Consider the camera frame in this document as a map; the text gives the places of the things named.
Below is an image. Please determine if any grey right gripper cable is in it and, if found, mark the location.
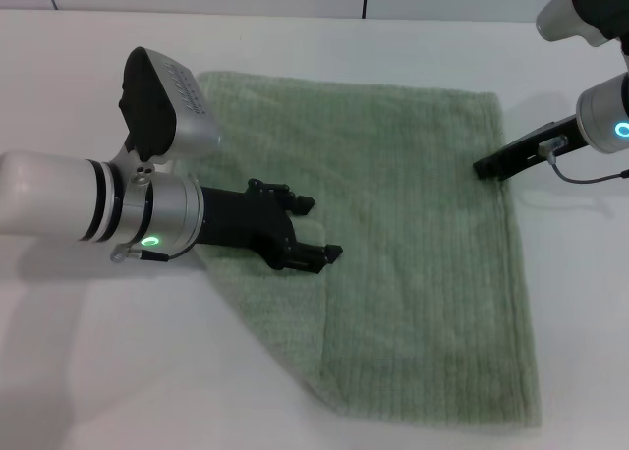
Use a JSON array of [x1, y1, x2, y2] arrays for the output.
[[538, 135, 629, 184]]

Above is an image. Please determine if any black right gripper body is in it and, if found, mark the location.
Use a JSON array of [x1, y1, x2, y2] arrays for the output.
[[498, 114, 587, 177]]

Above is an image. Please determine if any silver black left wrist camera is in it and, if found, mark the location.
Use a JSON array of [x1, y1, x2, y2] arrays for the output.
[[118, 46, 223, 166]]

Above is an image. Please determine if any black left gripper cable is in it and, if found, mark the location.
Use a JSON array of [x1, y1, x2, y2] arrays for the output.
[[109, 241, 199, 265]]

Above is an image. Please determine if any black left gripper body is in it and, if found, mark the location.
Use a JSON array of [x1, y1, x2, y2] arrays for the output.
[[197, 177, 299, 273]]

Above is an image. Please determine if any light green ribbed towel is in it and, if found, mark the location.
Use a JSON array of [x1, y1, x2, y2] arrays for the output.
[[172, 70, 543, 428]]

